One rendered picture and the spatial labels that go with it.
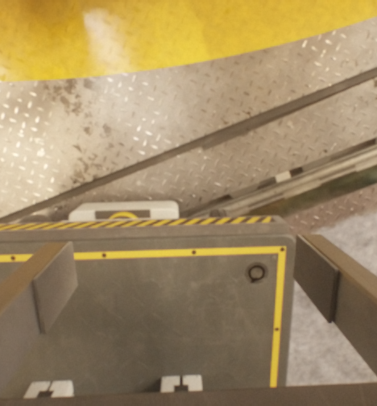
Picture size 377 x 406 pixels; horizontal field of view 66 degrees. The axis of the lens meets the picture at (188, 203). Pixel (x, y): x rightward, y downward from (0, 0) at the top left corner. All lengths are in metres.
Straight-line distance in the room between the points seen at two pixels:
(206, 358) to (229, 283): 0.17
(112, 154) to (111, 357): 0.49
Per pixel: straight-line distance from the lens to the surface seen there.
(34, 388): 0.73
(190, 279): 0.55
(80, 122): 0.84
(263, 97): 0.84
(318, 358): 1.20
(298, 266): 0.17
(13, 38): 0.92
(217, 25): 0.84
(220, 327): 0.61
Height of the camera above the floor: 0.80
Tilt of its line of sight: 75 degrees down
